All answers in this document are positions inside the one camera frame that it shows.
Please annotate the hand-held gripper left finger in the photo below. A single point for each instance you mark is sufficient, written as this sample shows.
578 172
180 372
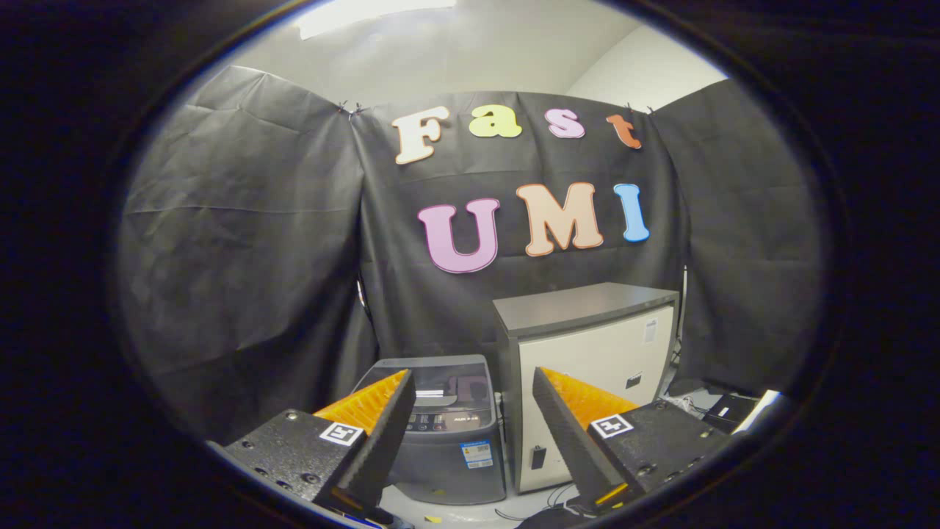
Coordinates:
382 448

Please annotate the grey washing machine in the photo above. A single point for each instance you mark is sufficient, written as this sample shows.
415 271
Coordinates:
433 470

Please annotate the beige cabinet with grey top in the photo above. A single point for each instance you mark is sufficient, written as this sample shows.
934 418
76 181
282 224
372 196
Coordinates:
587 353

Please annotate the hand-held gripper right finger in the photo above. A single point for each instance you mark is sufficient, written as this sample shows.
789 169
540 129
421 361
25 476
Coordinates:
569 441

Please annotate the black device box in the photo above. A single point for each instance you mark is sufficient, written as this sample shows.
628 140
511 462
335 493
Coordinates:
727 411

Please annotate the black backdrop cloth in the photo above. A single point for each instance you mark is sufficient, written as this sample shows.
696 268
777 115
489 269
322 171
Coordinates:
235 235

